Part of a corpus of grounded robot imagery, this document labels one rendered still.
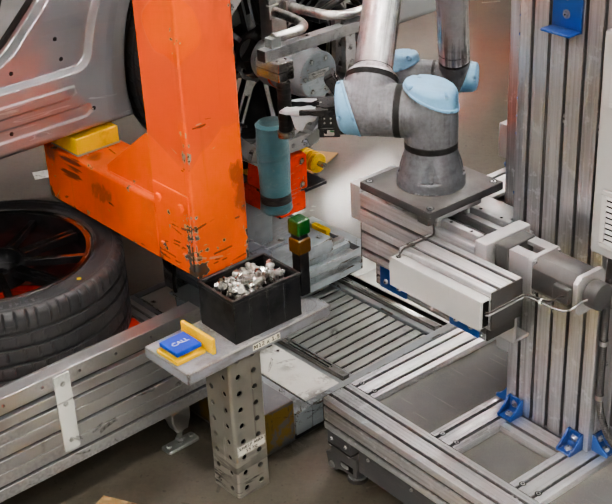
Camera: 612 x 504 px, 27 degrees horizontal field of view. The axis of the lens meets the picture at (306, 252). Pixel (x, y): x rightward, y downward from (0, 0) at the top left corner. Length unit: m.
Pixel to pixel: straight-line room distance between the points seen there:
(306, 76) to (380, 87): 0.62
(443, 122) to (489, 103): 2.75
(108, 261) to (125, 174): 0.22
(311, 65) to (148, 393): 0.94
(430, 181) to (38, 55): 1.10
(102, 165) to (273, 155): 0.44
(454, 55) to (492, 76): 2.68
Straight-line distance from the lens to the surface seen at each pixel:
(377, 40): 2.74
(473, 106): 5.36
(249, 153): 3.43
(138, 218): 3.16
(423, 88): 2.64
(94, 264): 3.18
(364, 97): 2.67
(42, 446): 3.06
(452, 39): 2.99
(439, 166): 2.68
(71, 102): 3.30
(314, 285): 3.78
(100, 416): 3.12
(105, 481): 3.27
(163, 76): 2.86
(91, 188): 3.32
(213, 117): 2.89
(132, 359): 3.10
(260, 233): 3.74
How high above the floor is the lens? 2.00
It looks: 28 degrees down
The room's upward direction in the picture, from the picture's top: 3 degrees counter-clockwise
